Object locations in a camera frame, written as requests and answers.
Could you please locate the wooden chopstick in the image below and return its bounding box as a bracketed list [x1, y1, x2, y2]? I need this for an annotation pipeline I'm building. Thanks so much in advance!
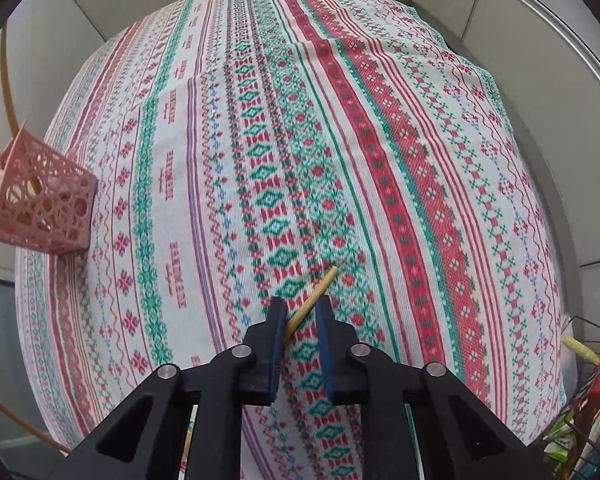
[0, 400, 71, 454]
[285, 266, 339, 341]
[0, 23, 21, 177]

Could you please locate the pink perforated utensil holder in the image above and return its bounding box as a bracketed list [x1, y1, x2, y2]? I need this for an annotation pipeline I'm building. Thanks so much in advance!
[0, 128, 97, 255]

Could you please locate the patterned striped tablecloth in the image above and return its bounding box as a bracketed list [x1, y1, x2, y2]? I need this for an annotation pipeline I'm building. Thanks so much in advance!
[14, 0, 569, 480]

